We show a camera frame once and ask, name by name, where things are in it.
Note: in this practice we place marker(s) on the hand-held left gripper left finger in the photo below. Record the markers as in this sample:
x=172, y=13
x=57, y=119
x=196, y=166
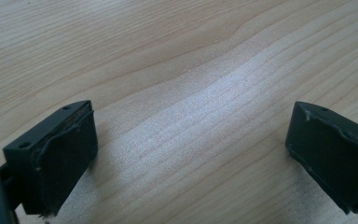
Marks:
x=59, y=152

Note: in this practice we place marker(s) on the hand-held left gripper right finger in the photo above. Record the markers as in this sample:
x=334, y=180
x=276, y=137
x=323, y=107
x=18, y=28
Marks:
x=329, y=149

